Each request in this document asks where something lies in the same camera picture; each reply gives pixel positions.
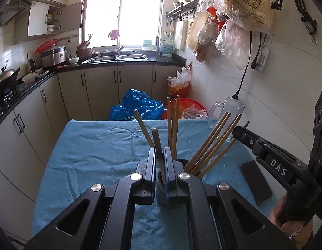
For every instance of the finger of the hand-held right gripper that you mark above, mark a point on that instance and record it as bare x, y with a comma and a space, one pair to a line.
245, 138

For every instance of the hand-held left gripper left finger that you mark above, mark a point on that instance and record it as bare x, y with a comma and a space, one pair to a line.
152, 166

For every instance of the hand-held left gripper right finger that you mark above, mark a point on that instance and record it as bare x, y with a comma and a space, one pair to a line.
167, 166

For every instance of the dark chopstick holder cup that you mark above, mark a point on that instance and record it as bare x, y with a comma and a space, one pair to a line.
161, 195

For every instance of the bundle of wooden chopsticks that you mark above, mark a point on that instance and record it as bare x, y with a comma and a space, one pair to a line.
143, 129

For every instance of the person's right hand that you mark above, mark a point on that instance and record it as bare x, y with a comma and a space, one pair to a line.
276, 213

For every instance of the clear glass pitcher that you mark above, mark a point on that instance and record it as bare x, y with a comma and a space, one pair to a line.
228, 108

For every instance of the black smartphone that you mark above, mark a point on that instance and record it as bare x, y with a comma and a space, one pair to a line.
256, 182

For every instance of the blue tablecloth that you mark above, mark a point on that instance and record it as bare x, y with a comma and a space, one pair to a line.
98, 148

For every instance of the crumpled clear plastic bag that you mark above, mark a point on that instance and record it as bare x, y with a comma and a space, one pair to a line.
194, 112

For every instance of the blue plastic bag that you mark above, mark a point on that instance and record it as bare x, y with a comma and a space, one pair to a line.
136, 106

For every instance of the red plastic basin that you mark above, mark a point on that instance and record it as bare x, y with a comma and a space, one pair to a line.
187, 102

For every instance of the black plug adapter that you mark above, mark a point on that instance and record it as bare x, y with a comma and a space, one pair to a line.
253, 63

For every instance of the beige base cabinets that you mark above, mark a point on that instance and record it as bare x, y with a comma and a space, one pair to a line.
98, 91

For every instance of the black kitchen countertop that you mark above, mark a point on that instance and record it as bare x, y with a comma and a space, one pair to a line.
155, 60

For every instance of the tan hanging plastic bags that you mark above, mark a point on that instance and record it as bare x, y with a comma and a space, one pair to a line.
202, 33

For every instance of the steel sink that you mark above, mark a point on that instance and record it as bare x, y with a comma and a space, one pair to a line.
116, 58

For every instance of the small green white box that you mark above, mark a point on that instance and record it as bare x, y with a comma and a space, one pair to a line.
147, 44

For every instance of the steel faucet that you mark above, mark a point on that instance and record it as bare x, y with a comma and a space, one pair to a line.
120, 45

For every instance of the brown clay pot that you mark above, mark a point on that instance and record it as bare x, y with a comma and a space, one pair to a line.
84, 54

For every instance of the white bowl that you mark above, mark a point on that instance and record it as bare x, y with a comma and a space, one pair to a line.
73, 61

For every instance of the plastic bag of flatbread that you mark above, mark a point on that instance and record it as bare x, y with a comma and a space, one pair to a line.
244, 5

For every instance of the hanging ladles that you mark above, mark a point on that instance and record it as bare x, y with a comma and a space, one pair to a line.
169, 28

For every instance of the pink hanging cloth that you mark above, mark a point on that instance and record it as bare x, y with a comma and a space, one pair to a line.
113, 34

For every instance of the silver rice cooker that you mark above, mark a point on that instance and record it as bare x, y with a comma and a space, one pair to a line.
54, 56

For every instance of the clear plastic food container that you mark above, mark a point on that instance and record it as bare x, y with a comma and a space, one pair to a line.
29, 78

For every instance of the kitchen window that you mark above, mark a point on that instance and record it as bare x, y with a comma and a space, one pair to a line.
124, 13

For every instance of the steel kettle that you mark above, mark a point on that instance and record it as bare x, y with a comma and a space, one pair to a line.
32, 66

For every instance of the red basin lid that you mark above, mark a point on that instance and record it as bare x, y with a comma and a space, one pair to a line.
46, 45

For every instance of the gas stove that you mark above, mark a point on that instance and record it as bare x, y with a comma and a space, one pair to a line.
6, 96

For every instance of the black wok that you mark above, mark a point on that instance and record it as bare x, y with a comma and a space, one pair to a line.
4, 76

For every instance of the range hood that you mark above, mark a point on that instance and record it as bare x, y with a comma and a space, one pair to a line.
12, 9

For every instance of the wall rack with hooks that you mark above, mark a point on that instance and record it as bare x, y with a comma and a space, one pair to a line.
180, 9

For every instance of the open wall cabinet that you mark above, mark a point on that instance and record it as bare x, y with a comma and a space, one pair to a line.
54, 18

